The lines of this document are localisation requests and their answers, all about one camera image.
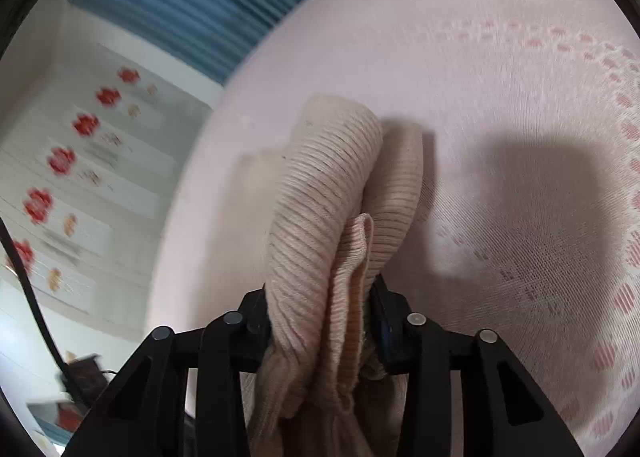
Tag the pink patterned bed sheet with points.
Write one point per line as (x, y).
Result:
(500, 87)

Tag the beige ribbed knit garment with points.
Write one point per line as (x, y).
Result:
(320, 187)

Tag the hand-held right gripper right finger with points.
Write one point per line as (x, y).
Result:
(389, 334)

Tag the white panels with red flowers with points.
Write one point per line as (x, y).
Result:
(125, 187)

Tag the dark brown box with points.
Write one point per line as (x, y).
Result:
(85, 374)

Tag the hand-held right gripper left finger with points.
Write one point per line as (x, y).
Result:
(255, 327)

